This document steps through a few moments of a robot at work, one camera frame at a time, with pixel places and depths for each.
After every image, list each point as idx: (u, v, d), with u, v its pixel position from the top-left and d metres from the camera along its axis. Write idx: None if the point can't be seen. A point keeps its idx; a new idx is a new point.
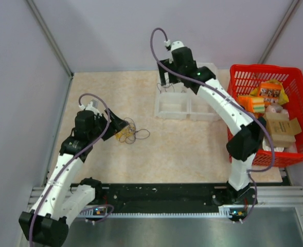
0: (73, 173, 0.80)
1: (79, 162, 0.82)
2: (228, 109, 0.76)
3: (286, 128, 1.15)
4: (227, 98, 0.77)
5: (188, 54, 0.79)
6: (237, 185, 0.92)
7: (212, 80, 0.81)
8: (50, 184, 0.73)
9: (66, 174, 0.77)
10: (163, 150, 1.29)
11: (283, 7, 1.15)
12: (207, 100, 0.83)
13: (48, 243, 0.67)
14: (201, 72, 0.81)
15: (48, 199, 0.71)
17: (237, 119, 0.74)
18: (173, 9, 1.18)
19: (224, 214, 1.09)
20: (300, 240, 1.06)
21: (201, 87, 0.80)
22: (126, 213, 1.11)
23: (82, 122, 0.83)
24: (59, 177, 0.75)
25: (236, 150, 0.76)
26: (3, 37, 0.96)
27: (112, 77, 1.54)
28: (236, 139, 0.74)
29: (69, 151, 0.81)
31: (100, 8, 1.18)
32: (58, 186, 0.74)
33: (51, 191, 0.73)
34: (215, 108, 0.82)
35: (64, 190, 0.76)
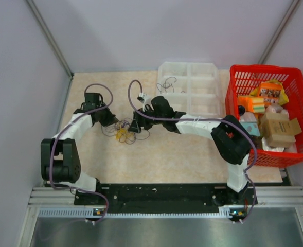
0: (85, 124, 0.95)
1: (89, 122, 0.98)
2: (199, 124, 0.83)
3: (286, 128, 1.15)
4: (196, 118, 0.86)
5: (165, 104, 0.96)
6: (235, 187, 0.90)
7: (183, 115, 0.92)
8: (69, 123, 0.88)
9: (81, 122, 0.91)
10: (163, 150, 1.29)
11: (282, 8, 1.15)
12: (189, 131, 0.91)
13: (65, 172, 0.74)
14: (176, 115, 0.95)
15: (68, 132, 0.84)
17: (208, 126, 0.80)
18: (173, 9, 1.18)
19: (224, 215, 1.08)
20: (300, 240, 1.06)
21: (177, 123, 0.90)
22: (126, 213, 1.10)
23: (91, 95, 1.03)
24: (76, 120, 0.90)
25: (228, 155, 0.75)
26: (3, 37, 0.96)
27: (112, 77, 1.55)
28: (219, 144, 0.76)
29: (81, 112, 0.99)
31: (100, 8, 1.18)
32: (75, 125, 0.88)
33: (69, 127, 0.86)
34: (196, 134, 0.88)
35: (78, 131, 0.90)
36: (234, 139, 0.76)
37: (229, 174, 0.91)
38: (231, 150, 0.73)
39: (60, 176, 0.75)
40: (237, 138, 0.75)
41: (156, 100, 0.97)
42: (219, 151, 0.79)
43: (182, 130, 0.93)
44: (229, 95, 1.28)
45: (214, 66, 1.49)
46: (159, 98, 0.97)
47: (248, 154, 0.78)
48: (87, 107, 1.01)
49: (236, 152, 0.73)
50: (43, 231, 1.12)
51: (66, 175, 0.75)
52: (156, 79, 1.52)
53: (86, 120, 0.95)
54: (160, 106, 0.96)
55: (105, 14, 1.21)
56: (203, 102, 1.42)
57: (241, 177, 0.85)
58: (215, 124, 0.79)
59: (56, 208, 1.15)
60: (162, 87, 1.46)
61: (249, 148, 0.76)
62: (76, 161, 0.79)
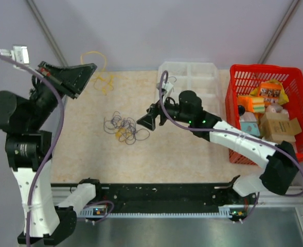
0: (46, 179, 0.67)
1: (47, 168, 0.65)
2: (247, 144, 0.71)
3: (286, 128, 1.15)
4: (241, 133, 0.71)
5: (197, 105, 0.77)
6: (242, 192, 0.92)
7: (219, 123, 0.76)
8: (28, 211, 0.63)
9: (39, 190, 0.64)
10: (163, 150, 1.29)
11: (283, 8, 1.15)
12: (223, 144, 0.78)
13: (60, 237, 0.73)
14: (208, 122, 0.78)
15: (36, 222, 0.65)
17: (261, 151, 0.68)
18: (173, 9, 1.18)
19: (224, 214, 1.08)
20: (300, 240, 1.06)
21: (211, 133, 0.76)
22: (126, 213, 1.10)
23: (6, 125, 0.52)
24: (32, 198, 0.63)
25: (275, 186, 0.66)
26: (3, 38, 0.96)
27: (112, 77, 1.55)
28: (269, 174, 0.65)
29: (20, 160, 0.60)
31: (100, 8, 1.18)
32: (38, 207, 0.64)
33: (33, 212, 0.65)
34: (233, 149, 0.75)
35: (46, 203, 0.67)
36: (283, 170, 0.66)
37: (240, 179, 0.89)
38: (283, 183, 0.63)
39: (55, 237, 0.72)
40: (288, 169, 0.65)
41: (187, 97, 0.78)
42: (262, 178, 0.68)
43: (214, 140, 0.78)
44: (229, 95, 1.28)
45: (214, 66, 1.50)
46: (189, 96, 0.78)
47: None
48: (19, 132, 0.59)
49: (286, 187, 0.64)
50: None
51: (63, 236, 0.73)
52: (156, 79, 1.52)
53: (42, 175, 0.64)
54: (192, 105, 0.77)
55: (105, 15, 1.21)
56: (203, 102, 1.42)
57: (255, 188, 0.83)
58: (269, 150, 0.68)
59: None
60: None
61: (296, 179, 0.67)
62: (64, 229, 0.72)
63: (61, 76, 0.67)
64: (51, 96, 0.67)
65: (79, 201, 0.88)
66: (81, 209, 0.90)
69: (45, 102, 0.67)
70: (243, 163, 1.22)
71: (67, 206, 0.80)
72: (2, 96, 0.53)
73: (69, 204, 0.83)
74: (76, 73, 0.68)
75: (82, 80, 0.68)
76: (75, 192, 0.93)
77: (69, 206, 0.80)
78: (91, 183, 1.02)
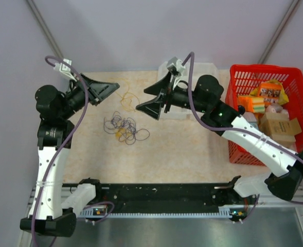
0: (61, 164, 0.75)
1: (66, 153, 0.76)
2: (267, 148, 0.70)
3: (285, 128, 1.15)
4: (263, 137, 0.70)
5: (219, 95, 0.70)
6: (243, 193, 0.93)
7: (236, 119, 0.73)
8: (40, 187, 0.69)
9: (55, 170, 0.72)
10: (163, 150, 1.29)
11: (283, 8, 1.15)
12: (236, 143, 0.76)
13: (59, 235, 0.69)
14: (224, 114, 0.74)
15: (44, 201, 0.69)
17: (281, 160, 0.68)
18: (173, 9, 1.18)
19: (224, 214, 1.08)
20: (300, 240, 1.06)
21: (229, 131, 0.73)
22: (126, 213, 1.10)
23: (47, 108, 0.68)
24: (48, 176, 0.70)
25: (282, 192, 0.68)
26: (3, 38, 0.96)
27: (112, 77, 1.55)
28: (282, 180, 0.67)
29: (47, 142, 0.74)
31: (100, 8, 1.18)
32: (49, 186, 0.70)
33: (43, 192, 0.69)
34: (249, 150, 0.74)
35: (57, 187, 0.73)
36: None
37: (242, 181, 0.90)
38: (293, 191, 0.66)
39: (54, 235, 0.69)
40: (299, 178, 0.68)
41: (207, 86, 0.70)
42: (271, 181, 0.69)
43: (228, 137, 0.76)
44: (229, 95, 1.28)
45: (214, 66, 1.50)
46: (207, 84, 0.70)
47: None
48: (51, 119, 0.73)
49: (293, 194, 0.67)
50: None
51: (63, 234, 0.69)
52: (156, 79, 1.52)
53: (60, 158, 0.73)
54: (213, 95, 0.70)
55: (105, 15, 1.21)
56: None
57: (257, 190, 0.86)
58: (289, 160, 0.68)
59: None
60: None
61: None
62: (66, 224, 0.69)
63: (91, 84, 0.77)
64: (82, 100, 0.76)
65: (79, 200, 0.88)
66: (81, 210, 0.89)
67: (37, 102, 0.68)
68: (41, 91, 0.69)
69: (73, 103, 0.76)
70: (242, 163, 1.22)
71: (67, 208, 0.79)
72: (48, 87, 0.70)
73: (69, 205, 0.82)
74: (104, 84, 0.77)
75: (107, 92, 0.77)
76: (74, 193, 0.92)
77: (69, 208, 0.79)
78: (90, 184, 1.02)
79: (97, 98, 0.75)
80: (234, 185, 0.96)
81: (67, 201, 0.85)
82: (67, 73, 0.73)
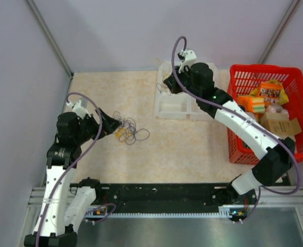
0: (68, 183, 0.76)
1: (72, 172, 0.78)
2: (251, 130, 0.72)
3: (285, 128, 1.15)
4: (248, 119, 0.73)
5: (209, 77, 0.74)
6: (241, 190, 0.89)
7: (229, 102, 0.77)
8: (46, 203, 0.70)
9: (60, 188, 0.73)
10: (163, 150, 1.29)
11: (283, 7, 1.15)
12: (227, 125, 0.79)
13: None
14: (217, 96, 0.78)
15: (49, 218, 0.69)
17: (262, 141, 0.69)
18: (173, 9, 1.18)
19: (224, 214, 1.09)
20: (300, 240, 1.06)
21: (219, 110, 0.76)
22: (126, 213, 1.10)
23: (65, 126, 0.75)
24: (54, 193, 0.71)
25: (265, 177, 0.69)
26: (2, 38, 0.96)
27: (112, 77, 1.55)
28: (264, 166, 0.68)
29: (55, 160, 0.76)
31: (100, 8, 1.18)
32: (55, 203, 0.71)
33: (49, 209, 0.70)
34: (236, 133, 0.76)
35: (63, 205, 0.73)
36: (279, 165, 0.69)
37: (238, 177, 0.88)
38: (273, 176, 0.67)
39: None
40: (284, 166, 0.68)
41: (198, 67, 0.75)
42: (254, 166, 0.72)
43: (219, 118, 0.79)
44: (229, 95, 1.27)
45: (214, 66, 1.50)
46: (200, 65, 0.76)
47: None
48: (65, 141, 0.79)
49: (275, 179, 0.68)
50: None
51: None
52: (156, 79, 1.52)
53: (67, 176, 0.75)
54: (201, 76, 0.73)
55: (106, 15, 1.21)
56: None
57: (252, 186, 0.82)
58: (270, 142, 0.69)
59: None
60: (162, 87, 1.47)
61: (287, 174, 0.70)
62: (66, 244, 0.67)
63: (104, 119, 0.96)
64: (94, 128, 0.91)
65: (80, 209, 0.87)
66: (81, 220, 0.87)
67: (58, 120, 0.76)
68: (64, 114, 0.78)
69: (87, 133, 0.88)
70: (243, 163, 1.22)
71: (67, 226, 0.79)
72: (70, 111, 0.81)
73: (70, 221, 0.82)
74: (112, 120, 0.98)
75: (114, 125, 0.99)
76: (75, 200, 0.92)
77: (69, 226, 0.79)
78: (90, 187, 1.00)
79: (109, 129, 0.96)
80: (232, 181, 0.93)
81: (68, 214, 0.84)
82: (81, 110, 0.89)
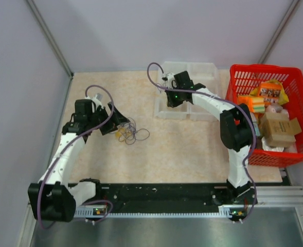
0: (76, 148, 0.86)
1: (82, 142, 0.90)
2: (214, 102, 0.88)
3: (286, 128, 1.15)
4: (212, 95, 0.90)
5: (183, 74, 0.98)
6: (234, 182, 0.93)
7: (202, 88, 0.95)
8: (57, 157, 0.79)
9: (71, 148, 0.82)
10: (163, 150, 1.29)
11: (283, 7, 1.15)
12: (200, 105, 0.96)
13: (59, 210, 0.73)
14: (195, 87, 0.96)
15: (56, 170, 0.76)
17: (220, 107, 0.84)
18: (173, 8, 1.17)
19: (224, 214, 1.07)
20: (300, 240, 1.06)
21: (193, 94, 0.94)
22: (127, 213, 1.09)
23: (82, 106, 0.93)
24: (65, 150, 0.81)
25: (227, 137, 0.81)
26: (2, 37, 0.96)
27: (112, 77, 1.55)
28: (224, 126, 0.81)
29: (69, 130, 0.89)
31: (100, 7, 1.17)
32: (64, 158, 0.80)
33: (57, 162, 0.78)
34: (208, 109, 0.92)
35: (70, 163, 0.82)
36: (238, 127, 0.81)
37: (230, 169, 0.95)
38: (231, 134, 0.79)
39: (52, 216, 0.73)
40: (243, 128, 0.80)
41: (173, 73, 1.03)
42: (221, 132, 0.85)
43: (196, 102, 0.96)
44: (229, 95, 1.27)
45: (214, 66, 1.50)
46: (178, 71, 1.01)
47: (248, 145, 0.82)
48: (78, 120, 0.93)
49: (234, 138, 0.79)
50: (43, 231, 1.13)
51: (58, 217, 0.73)
52: (156, 79, 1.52)
53: (77, 142, 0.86)
54: (178, 75, 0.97)
55: (106, 15, 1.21)
56: None
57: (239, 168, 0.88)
58: (227, 107, 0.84)
59: None
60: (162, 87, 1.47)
61: (248, 138, 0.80)
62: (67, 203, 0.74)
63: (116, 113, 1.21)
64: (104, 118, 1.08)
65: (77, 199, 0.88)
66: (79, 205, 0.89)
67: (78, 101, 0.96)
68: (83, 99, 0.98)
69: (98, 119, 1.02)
70: None
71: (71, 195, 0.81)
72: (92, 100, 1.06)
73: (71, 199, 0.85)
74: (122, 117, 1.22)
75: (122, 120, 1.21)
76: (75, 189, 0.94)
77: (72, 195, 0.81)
78: (92, 182, 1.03)
79: (117, 121, 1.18)
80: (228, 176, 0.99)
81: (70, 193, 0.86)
82: (96, 102, 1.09)
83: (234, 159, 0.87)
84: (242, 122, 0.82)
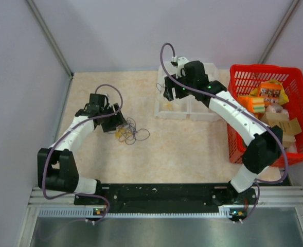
0: (85, 130, 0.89)
1: (91, 126, 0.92)
2: (241, 118, 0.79)
3: (285, 128, 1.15)
4: (239, 108, 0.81)
5: (199, 68, 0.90)
6: (239, 188, 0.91)
7: (222, 92, 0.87)
8: (69, 130, 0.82)
9: (83, 127, 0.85)
10: (163, 150, 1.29)
11: (283, 7, 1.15)
12: (218, 112, 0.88)
13: (62, 179, 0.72)
14: (212, 86, 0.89)
15: (66, 140, 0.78)
17: (250, 128, 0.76)
18: (173, 9, 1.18)
19: (224, 214, 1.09)
20: (300, 240, 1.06)
21: (212, 99, 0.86)
22: (126, 213, 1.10)
23: (96, 96, 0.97)
24: (77, 126, 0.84)
25: (252, 161, 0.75)
26: (2, 38, 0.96)
27: (112, 77, 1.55)
28: (252, 152, 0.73)
29: (83, 115, 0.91)
31: (100, 8, 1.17)
32: (75, 133, 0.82)
33: (69, 135, 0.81)
34: (228, 120, 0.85)
35: (78, 139, 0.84)
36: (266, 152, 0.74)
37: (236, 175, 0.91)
38: (261, 161, 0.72)
39: (54, 186, 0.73)
40: (270, 151, 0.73)
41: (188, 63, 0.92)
42: (244, 153, 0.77)
43: (214, 107, 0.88)
44: None
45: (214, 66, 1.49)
46: (192, 63, 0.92)
47: None
48: (91, 108, 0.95)
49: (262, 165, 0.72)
50: (43, 231, 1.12)
51: (60, 186, 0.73)
52: (156, 79, 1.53)
53: (88, 124, 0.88)
54: (194, 69, 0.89)
55: (105, 16, 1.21)
56: None
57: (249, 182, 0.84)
58: (258, 129, 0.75)
59: (57, 208, 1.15)
60: (162, 87, 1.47)
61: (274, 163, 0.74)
62: (72, 172, 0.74)
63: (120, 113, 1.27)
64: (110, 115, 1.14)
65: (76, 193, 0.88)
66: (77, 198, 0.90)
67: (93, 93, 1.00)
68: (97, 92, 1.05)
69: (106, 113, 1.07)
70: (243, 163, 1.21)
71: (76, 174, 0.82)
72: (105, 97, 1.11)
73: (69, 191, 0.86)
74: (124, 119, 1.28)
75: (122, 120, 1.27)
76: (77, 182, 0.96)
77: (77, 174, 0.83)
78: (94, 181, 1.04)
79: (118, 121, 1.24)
80: (231, 179, 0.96)
81: None
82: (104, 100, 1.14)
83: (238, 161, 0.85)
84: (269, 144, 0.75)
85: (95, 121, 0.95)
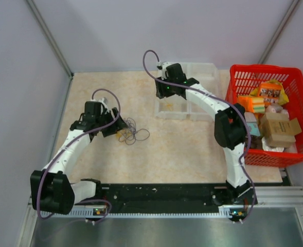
0: (82, 145, 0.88)
1: (87, 140, 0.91)
2: (208, 101, 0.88)
3: (286, 128, 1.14)
4: (207, 93, 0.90)
5: (178, 67, 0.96)
6: (233, 182, 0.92)
7: (195, 84, 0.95)
8: (62, 149, 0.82)
9: (77, 143, 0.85)
10: (163, 150, 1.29)
11: (282, 7, 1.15)
12: (194, 101, 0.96)
13: (56, 201, 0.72)
14: (188, 81, 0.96)
15: (59, 160, 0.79)
17: (215, 107, 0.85)
18: (173, 9, 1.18)
19: (224, 214, 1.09)
20: (300, 240, 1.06)
21: (186, 90, 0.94)
22: (126, 213, 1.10)
23: (91, 105, 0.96)
24: (71, 143, 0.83)
25: (221, 136, 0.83)
26: (2, 38, 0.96)
27: (112, 77, 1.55)
28: (218, 127, 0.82)
29: (78, 128, 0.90)
31: (100, 7, 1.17)
32: (69, 151, 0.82)
33: (63, 154, 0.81)
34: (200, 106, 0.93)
35: (74, 156, 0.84)
36: (232, 126, 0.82)
37: (228, 168, 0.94)
38: (226, 134, 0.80)
39: (48, 207, 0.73)
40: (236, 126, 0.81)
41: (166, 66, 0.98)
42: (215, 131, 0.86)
43: (189, 98, 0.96)
44: (229, 95, 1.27)
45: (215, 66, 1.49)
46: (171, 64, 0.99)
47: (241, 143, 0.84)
48: (87, 119, 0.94)
49: (228, 138, 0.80)
50: (43, 231, 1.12)
51: (54, 208, 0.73)
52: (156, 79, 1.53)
53: (84, 138, 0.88)
54: (172, 68, 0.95)
55: (105, 16, 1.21)
56: None
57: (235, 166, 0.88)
58: (221, 107, 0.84)
59: None
60: None
61: (242, 136, 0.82)
62: (66, 194, 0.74)
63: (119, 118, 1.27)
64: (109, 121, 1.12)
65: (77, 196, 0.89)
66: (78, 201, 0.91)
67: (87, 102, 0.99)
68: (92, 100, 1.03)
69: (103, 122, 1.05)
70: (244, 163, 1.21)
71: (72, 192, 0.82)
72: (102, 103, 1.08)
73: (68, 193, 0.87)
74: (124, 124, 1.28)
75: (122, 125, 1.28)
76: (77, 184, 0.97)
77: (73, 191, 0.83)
78: (92, 182, 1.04)
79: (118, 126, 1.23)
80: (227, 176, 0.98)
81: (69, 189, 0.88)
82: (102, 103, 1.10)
83: (230, 158, 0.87)
84: (235, 120, 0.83)
85: (91, 133, 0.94)
